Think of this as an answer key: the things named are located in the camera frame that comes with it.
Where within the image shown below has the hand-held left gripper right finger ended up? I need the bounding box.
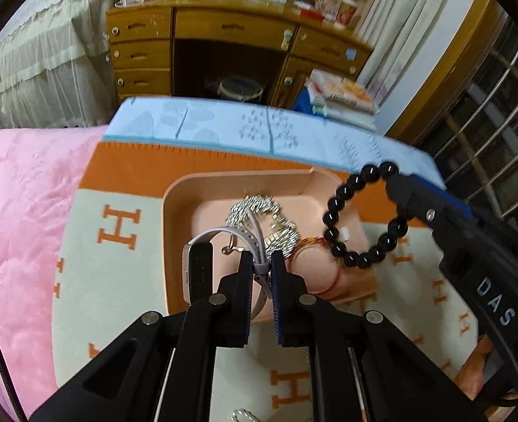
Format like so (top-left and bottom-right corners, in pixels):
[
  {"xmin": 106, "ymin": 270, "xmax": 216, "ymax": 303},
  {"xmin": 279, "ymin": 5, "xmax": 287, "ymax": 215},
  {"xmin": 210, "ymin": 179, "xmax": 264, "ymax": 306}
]
[{"xmin": 270, "ymin": 250, "xmax": 491, "ymax": 422}]

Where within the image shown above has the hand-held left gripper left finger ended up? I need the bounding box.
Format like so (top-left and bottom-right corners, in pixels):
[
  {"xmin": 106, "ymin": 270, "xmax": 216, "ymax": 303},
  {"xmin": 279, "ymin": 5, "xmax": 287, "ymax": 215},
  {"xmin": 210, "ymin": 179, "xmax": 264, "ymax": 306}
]
[{"xmin": 29, "ymin": 251, "xmax": 254, "ymax": 422}]

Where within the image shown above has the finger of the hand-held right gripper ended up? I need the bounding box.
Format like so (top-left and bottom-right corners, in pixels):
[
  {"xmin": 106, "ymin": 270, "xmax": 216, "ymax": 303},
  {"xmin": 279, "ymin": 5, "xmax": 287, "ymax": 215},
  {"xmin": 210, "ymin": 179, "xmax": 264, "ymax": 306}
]
[
  {"xmin": 386, "ymin": 174, "xmax": 472, "ymax": 265},
  {"xmin": 410, "ymin": 174, "xmax": 474, "ymax": 223}
]

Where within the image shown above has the grey strap wristwatch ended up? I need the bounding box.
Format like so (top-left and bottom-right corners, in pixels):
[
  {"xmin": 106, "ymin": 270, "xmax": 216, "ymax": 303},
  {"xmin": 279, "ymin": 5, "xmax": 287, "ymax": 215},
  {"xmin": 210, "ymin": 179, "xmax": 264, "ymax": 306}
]
[{"xmin": 181, "ymin": 209, "xmax": 274, "ymax": 322}]

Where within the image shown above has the black bead bracelet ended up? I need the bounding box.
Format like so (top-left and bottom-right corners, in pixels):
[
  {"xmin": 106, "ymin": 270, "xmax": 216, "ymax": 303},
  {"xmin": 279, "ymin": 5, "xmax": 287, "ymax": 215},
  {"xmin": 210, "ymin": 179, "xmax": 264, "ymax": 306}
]
[{"xmin": 322, "ymin": 162, "xmax": 410, "ymax": 270}]

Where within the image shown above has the peach jewelry tray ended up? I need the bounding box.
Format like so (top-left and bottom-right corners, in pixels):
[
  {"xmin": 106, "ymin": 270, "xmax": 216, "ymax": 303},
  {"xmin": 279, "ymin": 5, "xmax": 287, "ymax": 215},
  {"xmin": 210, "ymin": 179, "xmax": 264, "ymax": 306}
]
[{"xmin": 161, "ymin": 168, "xmax": 378, "ymax": 317}]

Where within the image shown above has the person's right hand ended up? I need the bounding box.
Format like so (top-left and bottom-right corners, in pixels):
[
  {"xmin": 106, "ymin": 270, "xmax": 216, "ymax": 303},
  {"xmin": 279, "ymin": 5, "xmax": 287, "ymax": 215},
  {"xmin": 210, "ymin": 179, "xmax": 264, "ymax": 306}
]
[{"xmin": 456, "ymin": 338, "xmax": 493, "ymax": 402}]

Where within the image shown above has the wooden framed window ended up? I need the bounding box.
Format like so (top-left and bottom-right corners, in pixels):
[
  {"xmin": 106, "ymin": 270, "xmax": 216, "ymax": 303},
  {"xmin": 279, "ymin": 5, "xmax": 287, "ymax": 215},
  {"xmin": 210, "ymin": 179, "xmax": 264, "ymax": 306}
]
[{"xmin": 386, "ymin": 0, "xmax": 518, "ymax": 238}]

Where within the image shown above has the stack of large books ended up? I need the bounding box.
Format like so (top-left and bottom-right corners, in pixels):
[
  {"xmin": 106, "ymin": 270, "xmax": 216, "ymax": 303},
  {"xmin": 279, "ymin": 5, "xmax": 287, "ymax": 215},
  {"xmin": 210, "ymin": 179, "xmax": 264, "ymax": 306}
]
[{"xmin": 305, "ymin": 68, "xmax": 382, "ymax": 130}]

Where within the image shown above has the orange and cream printed blanket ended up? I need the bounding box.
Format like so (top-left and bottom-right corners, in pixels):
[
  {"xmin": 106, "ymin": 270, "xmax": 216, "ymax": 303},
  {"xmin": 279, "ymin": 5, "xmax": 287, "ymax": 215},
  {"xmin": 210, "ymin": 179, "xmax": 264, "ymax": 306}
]
[{"xmin": 50, "ymin": 141, "xmax": 506, "ymax": 422}]

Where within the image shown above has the blue stool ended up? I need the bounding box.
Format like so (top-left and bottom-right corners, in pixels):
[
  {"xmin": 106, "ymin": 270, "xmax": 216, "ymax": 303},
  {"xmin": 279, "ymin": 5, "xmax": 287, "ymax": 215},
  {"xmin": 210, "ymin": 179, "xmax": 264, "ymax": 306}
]
[{"xmin": 292, "ymin": 88, "xmax": 326, "ymax": 117}]

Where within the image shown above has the light blue printed bed sheet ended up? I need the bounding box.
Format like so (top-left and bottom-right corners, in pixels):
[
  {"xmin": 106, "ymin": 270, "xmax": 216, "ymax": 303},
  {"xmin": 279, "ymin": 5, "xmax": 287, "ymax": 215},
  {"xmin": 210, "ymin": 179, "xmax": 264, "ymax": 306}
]
[{"xmin": 107, "ymin": 96, "xmax": 445, "ymax": 187}]

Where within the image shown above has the white curtain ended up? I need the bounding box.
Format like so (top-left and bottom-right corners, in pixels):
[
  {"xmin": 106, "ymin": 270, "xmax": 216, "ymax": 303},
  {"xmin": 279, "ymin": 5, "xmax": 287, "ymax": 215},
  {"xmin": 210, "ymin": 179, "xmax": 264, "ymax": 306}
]
[{"xmin": 351, "ymin": 0, "xmax": 466, "ymax": 102}]

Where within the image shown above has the floral gift box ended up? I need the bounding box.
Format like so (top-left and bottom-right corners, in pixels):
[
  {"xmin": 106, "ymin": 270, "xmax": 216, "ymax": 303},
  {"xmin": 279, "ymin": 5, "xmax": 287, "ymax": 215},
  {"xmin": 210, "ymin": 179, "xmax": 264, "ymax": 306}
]
[{"xmin": 314, "ymin": 0, "xmax": 359, "ymax": 25}]

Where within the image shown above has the small red box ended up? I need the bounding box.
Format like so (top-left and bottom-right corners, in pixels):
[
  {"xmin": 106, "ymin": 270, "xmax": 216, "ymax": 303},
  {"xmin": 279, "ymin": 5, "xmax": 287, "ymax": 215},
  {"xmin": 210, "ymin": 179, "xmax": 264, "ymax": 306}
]
[{"xmin": 292, "ymin": 2, "xmax": 326, "ymax": 20}]

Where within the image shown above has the pink quilt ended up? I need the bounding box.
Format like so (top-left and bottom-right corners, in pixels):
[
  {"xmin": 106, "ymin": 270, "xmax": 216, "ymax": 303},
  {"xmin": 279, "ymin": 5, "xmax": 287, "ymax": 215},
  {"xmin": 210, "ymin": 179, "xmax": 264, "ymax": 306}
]
[{"xmin": 0, "ymin": 125, "xmax": 110, "ymax": 418}]

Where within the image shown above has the wooden desk with drawers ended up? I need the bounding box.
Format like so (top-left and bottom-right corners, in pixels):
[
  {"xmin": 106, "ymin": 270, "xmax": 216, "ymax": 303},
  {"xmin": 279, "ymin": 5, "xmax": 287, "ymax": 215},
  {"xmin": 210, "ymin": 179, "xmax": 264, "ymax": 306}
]
[{"xmin": 106, "ymin": 0, "xmax": 374, "ymax": 108}]

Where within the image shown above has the white lace covered cabinet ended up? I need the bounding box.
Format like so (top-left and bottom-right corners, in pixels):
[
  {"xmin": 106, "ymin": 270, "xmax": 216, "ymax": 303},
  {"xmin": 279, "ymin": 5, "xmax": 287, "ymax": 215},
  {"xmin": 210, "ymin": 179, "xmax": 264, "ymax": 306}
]
[{"xmin": 0, "ymin": 0, "xmax": 119, "ymax": 132}]

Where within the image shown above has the red string bracelet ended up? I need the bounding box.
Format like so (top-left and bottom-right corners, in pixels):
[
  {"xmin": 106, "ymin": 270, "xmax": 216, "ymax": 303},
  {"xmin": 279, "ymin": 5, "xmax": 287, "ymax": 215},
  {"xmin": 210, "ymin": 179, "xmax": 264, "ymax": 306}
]
[{"xmin": 288, "ymin": 236, "xmax": 342, "ymax": 296}]

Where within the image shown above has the silver rhinestone necklace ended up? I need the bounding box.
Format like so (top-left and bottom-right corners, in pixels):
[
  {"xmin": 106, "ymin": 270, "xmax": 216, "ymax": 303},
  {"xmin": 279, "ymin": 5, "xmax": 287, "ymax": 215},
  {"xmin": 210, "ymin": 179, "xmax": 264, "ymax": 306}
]
[{"xmin": 227, "ymin": 194, "xmax": 302, "ymax": 256}]

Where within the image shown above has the thin silver chain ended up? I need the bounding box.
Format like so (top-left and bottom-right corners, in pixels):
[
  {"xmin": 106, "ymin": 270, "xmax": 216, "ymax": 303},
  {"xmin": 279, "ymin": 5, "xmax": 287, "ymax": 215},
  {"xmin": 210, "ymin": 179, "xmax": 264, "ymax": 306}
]
[{"xmin": 231, "ymin": 408, "xmax": 265, "ymax": 422}]

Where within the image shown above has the wire mesh wastebasket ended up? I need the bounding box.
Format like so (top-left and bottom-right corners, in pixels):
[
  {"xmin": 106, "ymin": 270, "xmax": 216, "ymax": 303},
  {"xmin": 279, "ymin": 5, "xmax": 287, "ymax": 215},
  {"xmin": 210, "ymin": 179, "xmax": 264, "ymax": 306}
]
[{"xmin": 204, "ymin": 75, "xmax": 266, "ymax": 105}]

